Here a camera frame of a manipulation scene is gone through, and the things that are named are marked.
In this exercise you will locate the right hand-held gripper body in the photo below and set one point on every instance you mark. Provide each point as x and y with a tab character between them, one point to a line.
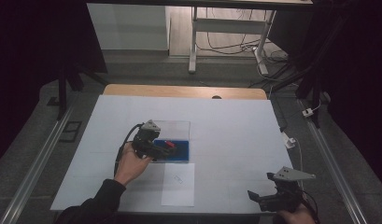
285	199

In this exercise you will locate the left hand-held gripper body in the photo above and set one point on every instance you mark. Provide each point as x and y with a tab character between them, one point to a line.
145	140

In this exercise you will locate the red stamp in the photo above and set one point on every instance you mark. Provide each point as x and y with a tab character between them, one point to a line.
170	143

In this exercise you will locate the blue ink pad box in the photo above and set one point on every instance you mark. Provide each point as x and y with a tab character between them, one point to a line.
182	149

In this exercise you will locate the person's right hand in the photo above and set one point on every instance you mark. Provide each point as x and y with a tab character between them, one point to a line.
299	217

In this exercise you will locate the person's left hand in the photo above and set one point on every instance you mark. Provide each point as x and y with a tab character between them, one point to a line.
129	165

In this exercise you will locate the white paper sheet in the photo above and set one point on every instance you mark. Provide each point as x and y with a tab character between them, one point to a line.
179	189

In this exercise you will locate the white power adapter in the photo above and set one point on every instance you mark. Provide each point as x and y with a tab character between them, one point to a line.
289	141

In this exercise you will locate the wooden table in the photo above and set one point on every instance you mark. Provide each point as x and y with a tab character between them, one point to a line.
179	91

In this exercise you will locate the white table cover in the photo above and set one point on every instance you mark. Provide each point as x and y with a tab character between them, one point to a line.
229	130

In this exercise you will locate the small white plug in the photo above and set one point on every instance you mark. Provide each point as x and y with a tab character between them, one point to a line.
307	112

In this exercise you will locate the black metal stand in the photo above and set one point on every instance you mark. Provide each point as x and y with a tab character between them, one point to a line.
62	93
314	87

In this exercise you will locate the white cabinet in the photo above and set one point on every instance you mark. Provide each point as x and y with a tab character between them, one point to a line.
129	28

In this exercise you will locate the aluminium rail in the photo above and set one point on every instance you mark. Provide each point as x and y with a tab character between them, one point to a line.
332	168
39	161

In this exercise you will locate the black floor frame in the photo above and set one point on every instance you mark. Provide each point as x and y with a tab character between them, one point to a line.
62	132

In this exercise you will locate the white desk frame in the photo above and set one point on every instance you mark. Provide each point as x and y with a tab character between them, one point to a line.
224	25

